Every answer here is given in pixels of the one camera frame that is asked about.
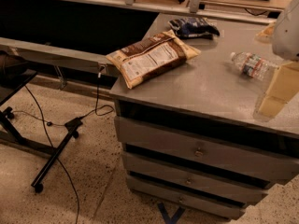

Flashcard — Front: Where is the yellow packet at table edge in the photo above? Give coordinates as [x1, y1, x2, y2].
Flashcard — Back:
[255, 23, 275, 43]

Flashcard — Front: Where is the top grey drawer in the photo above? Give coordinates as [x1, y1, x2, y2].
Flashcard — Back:
[115, 117, 299, 181]

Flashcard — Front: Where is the grey drawer cabinet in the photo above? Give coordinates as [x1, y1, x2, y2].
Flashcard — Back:
[110, 20, 299, 210]

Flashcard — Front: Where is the black rolling stand frame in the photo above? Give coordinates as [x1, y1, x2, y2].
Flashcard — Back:
[0, 70, 82, 193]

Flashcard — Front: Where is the brown and cream snack bag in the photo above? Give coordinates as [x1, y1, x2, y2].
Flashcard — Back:
[107, 30, 201, 89]

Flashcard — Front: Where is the grey metal counter rail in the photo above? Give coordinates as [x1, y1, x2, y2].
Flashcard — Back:
[0, 37, 120, 77]

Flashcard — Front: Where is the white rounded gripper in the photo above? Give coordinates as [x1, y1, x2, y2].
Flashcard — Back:
[258, 0, 299, 118]

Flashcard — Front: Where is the grey drawer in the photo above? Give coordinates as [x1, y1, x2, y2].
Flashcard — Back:
[127, 175, 245, 219]
[115, 117, 299, 181]
[121, 151, 268, 204]

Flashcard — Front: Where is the clear plastic water bottle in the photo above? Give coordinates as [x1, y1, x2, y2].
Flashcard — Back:
[230, 52, 278, 80]

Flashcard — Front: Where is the middle grey drawer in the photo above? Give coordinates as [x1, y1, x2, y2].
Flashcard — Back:
[121, 151, 268, 204]

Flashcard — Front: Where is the bottom grey drawer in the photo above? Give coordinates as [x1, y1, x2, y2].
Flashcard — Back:
[127, 175, 245, 219]

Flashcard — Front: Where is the dark blue crumpled snack bag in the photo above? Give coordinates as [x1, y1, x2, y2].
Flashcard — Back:
[168, 17, 220, 38]

